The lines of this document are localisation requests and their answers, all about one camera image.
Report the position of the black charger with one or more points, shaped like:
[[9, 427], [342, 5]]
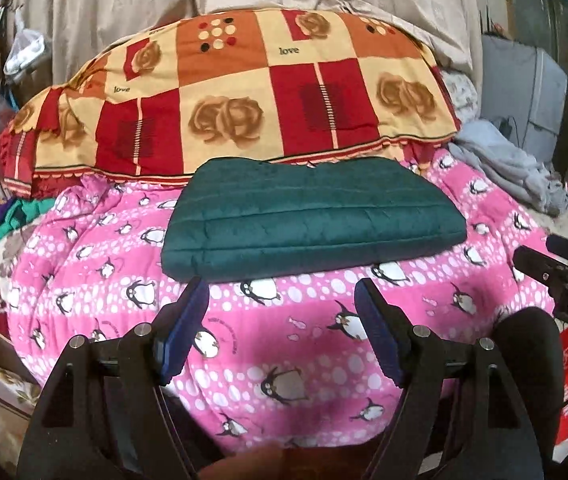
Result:
[[506, 125]]

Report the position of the green knitted cloth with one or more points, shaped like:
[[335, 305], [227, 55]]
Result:
[[14, 220]]

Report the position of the grey refrigerator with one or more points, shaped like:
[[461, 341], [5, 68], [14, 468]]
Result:
[[519, 80]]

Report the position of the white plastic bag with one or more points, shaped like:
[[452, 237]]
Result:
[[24, 50]]

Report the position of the grey-blue garment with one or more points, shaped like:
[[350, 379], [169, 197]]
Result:
[[509, 165]]

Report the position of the white floral quilt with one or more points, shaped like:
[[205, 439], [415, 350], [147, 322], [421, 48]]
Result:
[[459, 92]]

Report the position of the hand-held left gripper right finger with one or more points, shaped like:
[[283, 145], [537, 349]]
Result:
[[379, 330]]

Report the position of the dark green quilted garment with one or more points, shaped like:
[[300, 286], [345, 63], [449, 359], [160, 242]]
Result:
[[304, 220]]

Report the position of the beige curtain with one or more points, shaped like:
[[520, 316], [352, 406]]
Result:
[[114, 0]]

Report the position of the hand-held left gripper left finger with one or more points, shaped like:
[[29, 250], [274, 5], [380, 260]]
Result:
[[184, 325]]

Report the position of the person's black trouser leg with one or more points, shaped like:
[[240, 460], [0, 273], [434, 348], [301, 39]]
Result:
[[529, 355]]

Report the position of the red orange patchwork quilt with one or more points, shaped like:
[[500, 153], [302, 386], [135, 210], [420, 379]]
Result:
[[244, 75]]

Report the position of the pink penguin blanket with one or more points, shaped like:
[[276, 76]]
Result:
[[264, 355]]

